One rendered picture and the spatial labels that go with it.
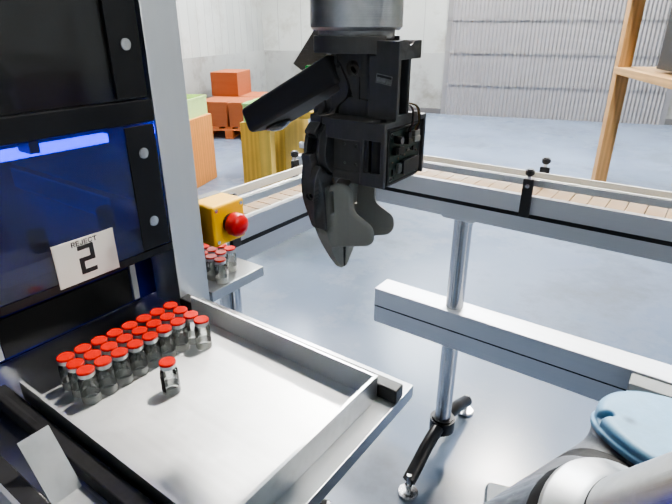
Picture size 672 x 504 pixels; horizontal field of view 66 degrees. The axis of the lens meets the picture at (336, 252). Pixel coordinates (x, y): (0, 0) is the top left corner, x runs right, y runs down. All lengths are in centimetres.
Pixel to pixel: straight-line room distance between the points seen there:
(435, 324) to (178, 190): 96
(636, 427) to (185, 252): 65
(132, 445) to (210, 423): 8
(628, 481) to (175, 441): 45
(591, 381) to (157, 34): 123
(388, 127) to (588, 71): 813
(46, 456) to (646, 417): 54
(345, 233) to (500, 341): 107
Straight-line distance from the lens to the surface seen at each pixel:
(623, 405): 50
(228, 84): 717
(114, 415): 69
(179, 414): 66
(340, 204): 46
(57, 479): 61
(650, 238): 128
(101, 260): 77
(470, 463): 186
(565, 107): 854
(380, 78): 43
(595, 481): 37
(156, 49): 78
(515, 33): 843
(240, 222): 87
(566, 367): 148
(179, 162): 81
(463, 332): 153
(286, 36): 922
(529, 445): 197
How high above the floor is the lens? 130
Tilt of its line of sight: 24 degrees down
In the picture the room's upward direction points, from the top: straight up
